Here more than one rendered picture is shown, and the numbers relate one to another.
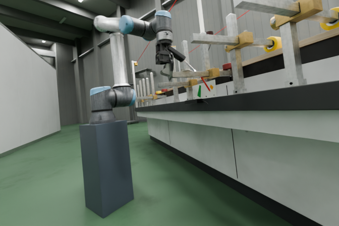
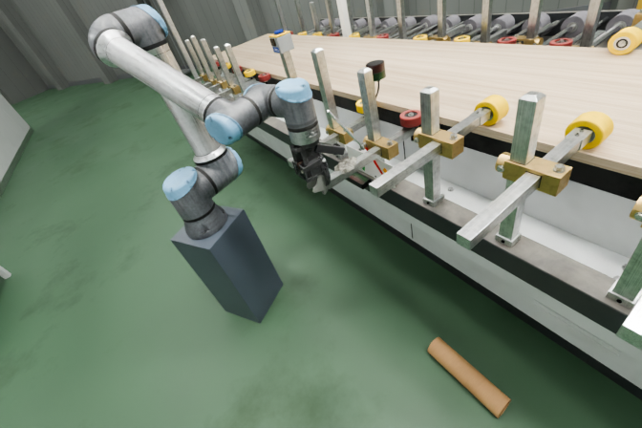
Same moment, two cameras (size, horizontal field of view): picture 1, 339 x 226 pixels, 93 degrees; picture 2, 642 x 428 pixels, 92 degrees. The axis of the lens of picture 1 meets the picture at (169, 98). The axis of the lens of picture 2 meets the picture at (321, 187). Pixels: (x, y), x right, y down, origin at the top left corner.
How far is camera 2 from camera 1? 76 cm
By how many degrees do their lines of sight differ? 38
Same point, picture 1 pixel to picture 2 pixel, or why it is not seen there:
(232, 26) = (431, 117)
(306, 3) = (550, 185)
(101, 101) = (195, 204)
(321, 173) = not seen: hidden behind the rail
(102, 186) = (247, 301)
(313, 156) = not seen: hidden behind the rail
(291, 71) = (507, 230)
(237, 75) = (432, 186)
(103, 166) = (239, 283)
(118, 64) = (190, 119)
